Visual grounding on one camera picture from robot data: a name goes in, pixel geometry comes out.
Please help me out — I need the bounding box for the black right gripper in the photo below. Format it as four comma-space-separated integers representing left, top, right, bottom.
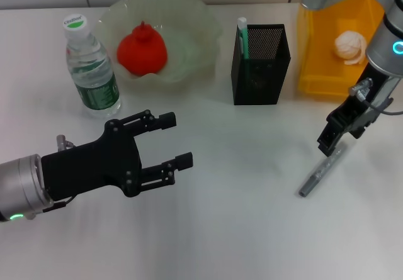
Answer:
316, 62, 399, 157

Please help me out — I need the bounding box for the red-orange toy orange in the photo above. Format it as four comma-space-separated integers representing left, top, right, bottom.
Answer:
116, 21, 169, 76

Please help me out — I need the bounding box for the white paper ball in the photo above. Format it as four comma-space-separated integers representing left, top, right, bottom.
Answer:
333, 30, 369, 67

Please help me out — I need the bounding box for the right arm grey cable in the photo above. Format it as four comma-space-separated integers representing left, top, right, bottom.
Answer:
348, 77, 403, 116

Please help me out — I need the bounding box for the black mesh pen holder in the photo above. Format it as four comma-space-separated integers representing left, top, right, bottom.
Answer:
230, 24, 292, 106

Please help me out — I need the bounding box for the pale green glass fruit plate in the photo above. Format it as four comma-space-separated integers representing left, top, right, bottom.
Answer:
94, 0, 223, 96

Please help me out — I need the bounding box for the grey marker pen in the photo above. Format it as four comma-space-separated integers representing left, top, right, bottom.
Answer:
298, 143, 347, 198

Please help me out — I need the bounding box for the yellow plastic bin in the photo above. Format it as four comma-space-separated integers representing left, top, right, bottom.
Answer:
295, 0, 398, 101

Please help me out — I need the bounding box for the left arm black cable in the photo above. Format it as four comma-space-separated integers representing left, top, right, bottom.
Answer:
42, 194, 77, 214

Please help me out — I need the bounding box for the clear green-label water bottle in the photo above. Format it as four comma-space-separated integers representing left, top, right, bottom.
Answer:
62, 14, 122, 119

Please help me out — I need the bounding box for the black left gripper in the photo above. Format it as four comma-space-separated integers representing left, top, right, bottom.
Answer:
40, 109, 193, 203

